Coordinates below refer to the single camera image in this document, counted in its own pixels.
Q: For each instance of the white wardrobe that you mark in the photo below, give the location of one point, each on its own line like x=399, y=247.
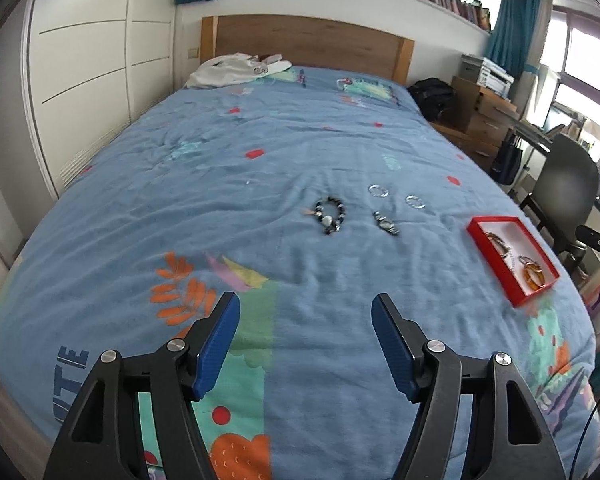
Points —
x=95, y=60

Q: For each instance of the red cardboard box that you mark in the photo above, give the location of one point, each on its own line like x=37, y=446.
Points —
x=510, y=285

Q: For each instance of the white garment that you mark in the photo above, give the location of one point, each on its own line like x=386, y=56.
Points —
x=225, y=72

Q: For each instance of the black bag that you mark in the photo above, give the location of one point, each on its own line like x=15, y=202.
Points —
x=432, y=97

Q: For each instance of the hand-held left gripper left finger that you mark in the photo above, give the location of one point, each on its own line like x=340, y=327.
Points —
x=217, y=345

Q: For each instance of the thin silver bangle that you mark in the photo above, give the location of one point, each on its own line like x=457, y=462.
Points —
x=522, y=260

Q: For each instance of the dark blue bag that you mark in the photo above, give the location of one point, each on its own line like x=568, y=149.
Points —
x=507, y=160

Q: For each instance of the black chair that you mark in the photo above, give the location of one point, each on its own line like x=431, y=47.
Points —
x=567, y=180

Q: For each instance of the amber bangle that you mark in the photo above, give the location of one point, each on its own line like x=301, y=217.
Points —
x=530, y=282

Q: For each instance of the wooden headboard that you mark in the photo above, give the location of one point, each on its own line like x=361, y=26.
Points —
x=305, y=42

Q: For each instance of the grey printer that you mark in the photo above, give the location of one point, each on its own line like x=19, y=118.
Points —
x=485, y=75

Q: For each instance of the silver wristwatch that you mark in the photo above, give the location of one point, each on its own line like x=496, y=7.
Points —
x=386, y=223

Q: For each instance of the blue printed blanket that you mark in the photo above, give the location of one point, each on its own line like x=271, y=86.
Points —
x=305, y=270

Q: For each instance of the dark brown bangle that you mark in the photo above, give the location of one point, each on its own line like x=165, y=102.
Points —
x=500, y=245

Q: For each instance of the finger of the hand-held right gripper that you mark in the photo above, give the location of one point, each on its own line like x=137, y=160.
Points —
x=597, y=240

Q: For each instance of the wooden drawer cabinet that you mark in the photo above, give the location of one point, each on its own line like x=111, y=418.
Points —
x=480, y=115

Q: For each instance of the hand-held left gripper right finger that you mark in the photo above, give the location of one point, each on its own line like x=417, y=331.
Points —
x=395, y=345

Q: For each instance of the wall socket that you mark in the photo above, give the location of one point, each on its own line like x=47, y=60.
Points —
x=193, y=52

